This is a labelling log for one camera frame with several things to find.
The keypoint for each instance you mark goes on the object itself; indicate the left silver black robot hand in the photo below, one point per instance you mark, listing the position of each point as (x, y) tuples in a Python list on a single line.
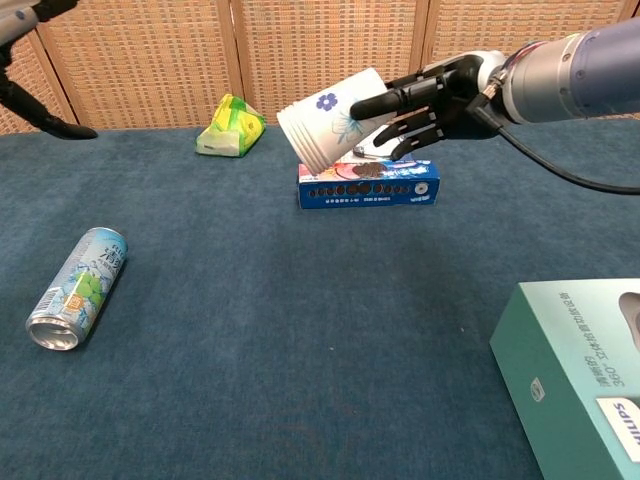
[(25, 107)]

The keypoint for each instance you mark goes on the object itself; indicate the blue cookie box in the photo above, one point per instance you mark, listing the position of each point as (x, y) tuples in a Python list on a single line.
[(370, 187)]

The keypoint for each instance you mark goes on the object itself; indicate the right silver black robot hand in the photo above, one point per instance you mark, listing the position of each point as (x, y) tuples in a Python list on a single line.
[(450, 100)]

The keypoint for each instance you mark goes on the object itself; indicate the green yellow tissue pack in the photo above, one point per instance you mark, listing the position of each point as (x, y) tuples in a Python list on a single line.
[(230, 127)]

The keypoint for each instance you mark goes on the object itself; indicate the dark blue table mat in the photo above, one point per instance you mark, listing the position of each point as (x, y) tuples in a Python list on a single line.
[(280, 320)]

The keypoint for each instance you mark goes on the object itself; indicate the woven wooden folding screen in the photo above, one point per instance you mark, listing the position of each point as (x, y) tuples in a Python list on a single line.
[(150, 55)]

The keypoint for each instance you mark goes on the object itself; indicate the green speaker box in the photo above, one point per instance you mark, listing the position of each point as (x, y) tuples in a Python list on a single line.
[(565, 370)]

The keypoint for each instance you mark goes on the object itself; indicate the light blue drink can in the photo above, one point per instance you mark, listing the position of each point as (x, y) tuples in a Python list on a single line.
[(75, 290)]

